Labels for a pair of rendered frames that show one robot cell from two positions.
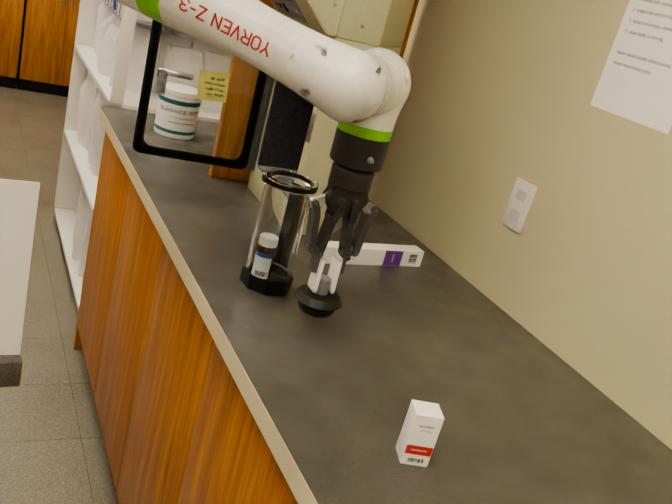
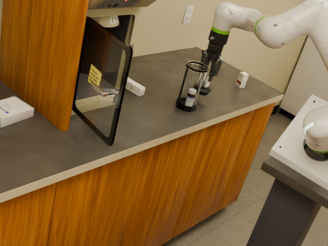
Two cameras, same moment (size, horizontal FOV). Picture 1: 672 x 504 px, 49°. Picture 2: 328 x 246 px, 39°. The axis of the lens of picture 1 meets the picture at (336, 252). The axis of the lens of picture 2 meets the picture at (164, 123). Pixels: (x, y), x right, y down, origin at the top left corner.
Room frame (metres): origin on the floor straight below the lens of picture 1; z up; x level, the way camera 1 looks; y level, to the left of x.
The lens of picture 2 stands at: (2.25, 1.96, 1.93)
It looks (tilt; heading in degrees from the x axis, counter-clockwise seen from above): 28 degrees down; 246
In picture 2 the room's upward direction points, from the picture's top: 15 degrees clockwise
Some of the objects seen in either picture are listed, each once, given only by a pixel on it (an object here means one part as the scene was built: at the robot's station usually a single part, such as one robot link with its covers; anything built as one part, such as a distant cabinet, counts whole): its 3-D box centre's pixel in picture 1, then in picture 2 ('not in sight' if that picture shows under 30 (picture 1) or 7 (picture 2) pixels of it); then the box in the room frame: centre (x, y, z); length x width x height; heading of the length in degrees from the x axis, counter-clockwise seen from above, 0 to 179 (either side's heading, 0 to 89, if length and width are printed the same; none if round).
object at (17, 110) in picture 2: not in sight; (8, 111); (2.18, 0.30, 0.96); 0.16 x 0.12 x 0.04; 39
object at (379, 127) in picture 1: (373, 92); (226, 17); (1.22, 0.01, 1.38); 0.13 x 0.11 x 0.14; 163
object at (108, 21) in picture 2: not in sight; (99, 12); (1.84, 0.11, 1.34); 0.18 x 0.18 x 0.05
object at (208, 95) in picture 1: (204, 86); (98, 81); (1.87, 0.44, 1.19); 0.30 x 0.01 x 0.40; 112
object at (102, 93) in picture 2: not in sight; (102, 89); (1.87, 0.51, 1.20); 0.10 x 0.05 x 0.03; 112
